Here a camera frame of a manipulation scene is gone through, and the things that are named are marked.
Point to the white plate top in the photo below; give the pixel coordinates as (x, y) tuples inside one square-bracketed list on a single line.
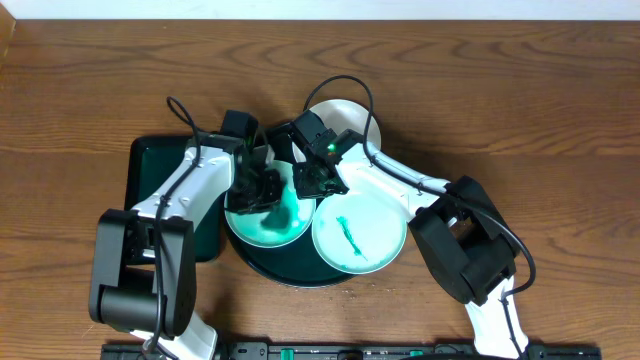
[(340, 115)]

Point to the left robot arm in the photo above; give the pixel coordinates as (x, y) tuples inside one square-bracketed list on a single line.
[(144, 268)]

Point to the green sponge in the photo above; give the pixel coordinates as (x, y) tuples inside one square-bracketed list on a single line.
[(284, 218)]

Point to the mint plate bottom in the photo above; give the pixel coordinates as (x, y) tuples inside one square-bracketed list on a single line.
[(358, 233)]

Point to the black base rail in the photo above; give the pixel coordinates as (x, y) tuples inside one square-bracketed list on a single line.
[(263, 351)]

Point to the rectangular black tray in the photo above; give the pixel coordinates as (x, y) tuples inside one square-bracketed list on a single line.
[(152, 160)]

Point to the round black tray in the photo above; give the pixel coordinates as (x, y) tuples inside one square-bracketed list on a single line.
[(297, 263)]

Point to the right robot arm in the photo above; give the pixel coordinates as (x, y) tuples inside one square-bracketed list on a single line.
[(466, 245)]

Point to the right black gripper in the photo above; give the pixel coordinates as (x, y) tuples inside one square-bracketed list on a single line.
[(303, 189)]

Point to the mint plate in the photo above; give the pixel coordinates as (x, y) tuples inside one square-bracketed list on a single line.
[(358, 233), (248, 229)]

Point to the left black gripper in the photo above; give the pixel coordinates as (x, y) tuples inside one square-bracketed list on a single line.
[(257, 195)]

